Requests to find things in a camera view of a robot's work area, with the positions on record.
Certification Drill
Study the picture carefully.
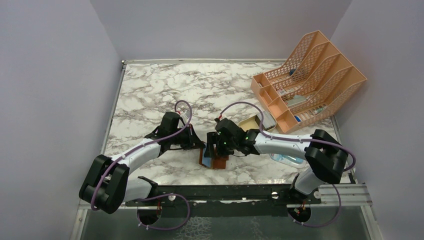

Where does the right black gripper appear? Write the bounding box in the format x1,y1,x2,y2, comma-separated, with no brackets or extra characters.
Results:
204,131,237,158

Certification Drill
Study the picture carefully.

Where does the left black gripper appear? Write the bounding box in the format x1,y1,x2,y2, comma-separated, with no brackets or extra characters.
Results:
170,123,206,151

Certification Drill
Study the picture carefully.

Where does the brown leather card holder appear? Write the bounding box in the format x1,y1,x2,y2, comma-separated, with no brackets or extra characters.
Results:
198,148,229,170

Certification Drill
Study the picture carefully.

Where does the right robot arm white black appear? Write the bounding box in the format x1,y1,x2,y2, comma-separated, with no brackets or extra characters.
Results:
203,118,348,204

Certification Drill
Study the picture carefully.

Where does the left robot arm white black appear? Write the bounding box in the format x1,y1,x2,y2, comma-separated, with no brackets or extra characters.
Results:
78,111,205,214

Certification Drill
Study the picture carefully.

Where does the stack of credit cards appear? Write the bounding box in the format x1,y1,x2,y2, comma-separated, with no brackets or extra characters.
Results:
262,111,277,131

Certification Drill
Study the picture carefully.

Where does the beige oval tray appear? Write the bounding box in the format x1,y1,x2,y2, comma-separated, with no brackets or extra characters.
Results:
238,113,261,131

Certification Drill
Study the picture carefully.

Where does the orange plastic file organizer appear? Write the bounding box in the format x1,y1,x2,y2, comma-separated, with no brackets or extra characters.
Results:
250,30,367,134

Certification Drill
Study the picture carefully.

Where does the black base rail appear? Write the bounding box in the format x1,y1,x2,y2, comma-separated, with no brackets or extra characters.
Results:
125,184,322,219

